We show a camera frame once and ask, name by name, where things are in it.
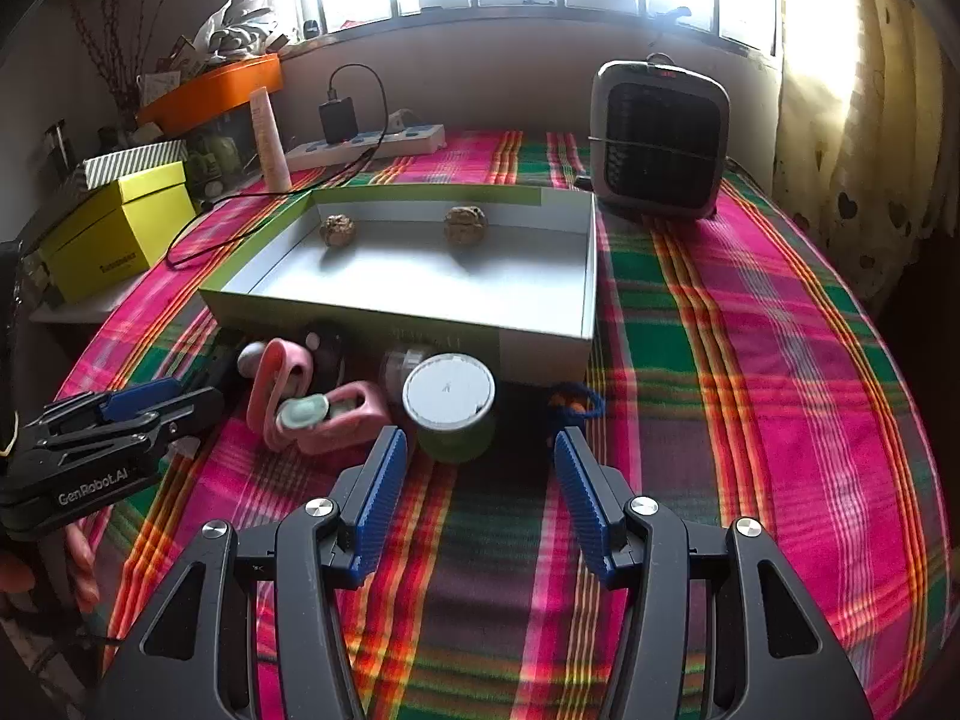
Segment person's left hand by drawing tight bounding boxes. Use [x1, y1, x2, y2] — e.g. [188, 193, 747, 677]
[0, 521, 102, 616]

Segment white and green spool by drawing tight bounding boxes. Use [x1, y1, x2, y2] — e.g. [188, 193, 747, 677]
[401, 355, 497, 464]

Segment pile of paper packets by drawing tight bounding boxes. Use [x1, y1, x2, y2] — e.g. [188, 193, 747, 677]
[154, 0, 301, 83]

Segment white power strip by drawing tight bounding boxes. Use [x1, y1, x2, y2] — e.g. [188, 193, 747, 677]
[283, 124, 447, 172]

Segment yellow cardboard box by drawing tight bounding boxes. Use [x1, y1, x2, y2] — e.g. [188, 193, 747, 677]
[37, 161, 197, 306]

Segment pink curved plastic holder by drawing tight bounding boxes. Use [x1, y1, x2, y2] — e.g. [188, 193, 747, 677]
[246, 340, 314, 452]

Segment dried branches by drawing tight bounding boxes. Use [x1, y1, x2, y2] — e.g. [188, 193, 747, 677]
[71, 0, 143, 117]

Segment blue orange knitted toy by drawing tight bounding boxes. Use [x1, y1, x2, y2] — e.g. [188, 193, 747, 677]
[546, 381, 605, 427]

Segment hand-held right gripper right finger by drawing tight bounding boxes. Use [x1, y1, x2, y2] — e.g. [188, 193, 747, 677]
[553, 426, 875, 720]

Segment striped cardboard box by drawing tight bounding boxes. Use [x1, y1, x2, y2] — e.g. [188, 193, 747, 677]
[56, 139, 188, 200]

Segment clear container with green items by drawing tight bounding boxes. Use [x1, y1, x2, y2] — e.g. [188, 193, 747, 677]
[184, 127, 252, 200]

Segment orange plastic tray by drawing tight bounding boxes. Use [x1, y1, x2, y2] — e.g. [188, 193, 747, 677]
[135, 54, 284, 137]

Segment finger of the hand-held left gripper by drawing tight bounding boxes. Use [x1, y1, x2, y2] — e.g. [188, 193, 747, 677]
[41, 379, 185, 432]
[22, 386, 226, 466]

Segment green cardboard box tray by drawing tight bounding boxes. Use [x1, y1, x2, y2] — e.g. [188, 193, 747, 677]
[199, 184, 599, 383]

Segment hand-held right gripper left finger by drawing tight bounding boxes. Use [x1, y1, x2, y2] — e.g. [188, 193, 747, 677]
[90, 426, 410, 720]

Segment grey portable heater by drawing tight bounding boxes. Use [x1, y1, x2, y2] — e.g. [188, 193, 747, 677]
[589, 56, 732, 222]

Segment cream heart-print curtain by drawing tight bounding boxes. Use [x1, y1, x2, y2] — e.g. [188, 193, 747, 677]
[772, 0, 953, 301]

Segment dark glass jar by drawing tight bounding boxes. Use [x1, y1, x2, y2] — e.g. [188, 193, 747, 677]
[41, 124, 76, 181]

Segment black charger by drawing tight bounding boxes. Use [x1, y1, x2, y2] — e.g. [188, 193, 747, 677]
[319, 96, 357, 143]

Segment red and white clip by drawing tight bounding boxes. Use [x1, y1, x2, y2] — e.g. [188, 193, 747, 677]
[276, 381, 391, 456]

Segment black charger cable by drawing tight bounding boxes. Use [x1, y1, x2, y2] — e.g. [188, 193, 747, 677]
[165, 62, 391, 269]

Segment beige cream tube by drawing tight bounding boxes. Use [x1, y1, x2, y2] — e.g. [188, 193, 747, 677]
[250, 88, 292, 192]

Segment plaid blanket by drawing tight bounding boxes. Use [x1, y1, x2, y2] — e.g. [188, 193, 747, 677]
[67, 127, 953, 720]

